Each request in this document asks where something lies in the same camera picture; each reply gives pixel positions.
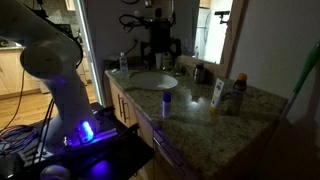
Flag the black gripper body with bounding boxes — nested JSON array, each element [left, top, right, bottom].
[[148, 21, 175, 54]]

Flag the white bottle with blue cap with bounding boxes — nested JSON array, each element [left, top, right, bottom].
[[161, 91, 173, 120]]

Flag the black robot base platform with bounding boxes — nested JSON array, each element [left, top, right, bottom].
[[18, 101, 155, 180]]

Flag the soap dispenser bottle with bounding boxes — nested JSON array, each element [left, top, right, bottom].
[[163, 54, 171, 70]]

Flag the clear plastic water bottle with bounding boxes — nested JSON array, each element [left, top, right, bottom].
[[119, 52, 129, 75]]

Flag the small white tube yellow cap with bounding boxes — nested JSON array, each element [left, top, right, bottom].
[[209, 77, 226, 113]]

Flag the dark spray bottle orange cap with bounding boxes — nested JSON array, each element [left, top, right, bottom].
[[227, 72, 249, 117]]

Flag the white oval sink basin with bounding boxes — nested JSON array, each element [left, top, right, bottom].
[[129, 70, 179, 91]]

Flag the dark metal cup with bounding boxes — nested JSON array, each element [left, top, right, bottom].
[[193, 63, 207, 85]]

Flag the wooden vanity cabinet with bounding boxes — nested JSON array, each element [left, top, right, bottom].
[[104, 74, 204, 180]]

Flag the light wood kitchen cabinets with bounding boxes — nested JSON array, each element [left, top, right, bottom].
[[0, 46, 42, 100]]

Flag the grey round dome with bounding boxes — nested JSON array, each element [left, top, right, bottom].
[[39, 164, 72, 180]]

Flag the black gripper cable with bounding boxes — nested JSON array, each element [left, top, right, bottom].
[[118, 13, 148, 33]]

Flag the wood framed wall mirror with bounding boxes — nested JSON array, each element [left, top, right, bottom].
[[171, 0, 250, 78]]

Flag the metal cabinet door handle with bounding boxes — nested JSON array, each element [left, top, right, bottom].
[[117, 94, 124, 118], [122, 98, 131, 125]]

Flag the white door frame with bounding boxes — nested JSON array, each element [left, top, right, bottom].
[[73, 0, 105, 106]]

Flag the metal drawer handle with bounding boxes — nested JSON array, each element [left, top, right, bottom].
[[152, 128, 186, 175]]

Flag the red cable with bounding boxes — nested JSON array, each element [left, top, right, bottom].
[[0, 68, 27, 134]]

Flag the green broom handle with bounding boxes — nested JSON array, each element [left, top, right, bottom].
[[283, 39, 320, 116]]

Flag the bundle of coloured cables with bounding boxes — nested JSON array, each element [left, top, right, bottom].
[[0, 124, 40, 158]]

